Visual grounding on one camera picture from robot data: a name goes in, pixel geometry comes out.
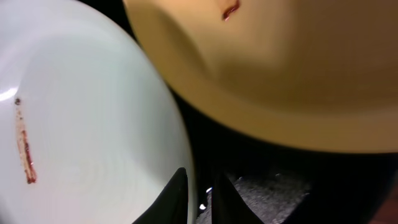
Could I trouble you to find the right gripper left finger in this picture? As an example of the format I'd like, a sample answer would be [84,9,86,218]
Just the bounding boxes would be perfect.
[133,167,188,224]

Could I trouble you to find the yellow plate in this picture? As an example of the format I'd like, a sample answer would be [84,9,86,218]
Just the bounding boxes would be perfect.
[124,0,397,153]

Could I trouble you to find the black round tray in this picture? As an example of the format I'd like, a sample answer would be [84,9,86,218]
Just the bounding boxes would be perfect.
[88,1,397,223]

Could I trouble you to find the light blue plate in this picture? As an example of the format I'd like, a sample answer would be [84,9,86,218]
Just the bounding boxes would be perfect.
[1,1,197,223]

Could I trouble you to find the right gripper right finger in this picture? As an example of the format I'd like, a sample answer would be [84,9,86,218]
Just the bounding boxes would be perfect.
[211,173,264,224]

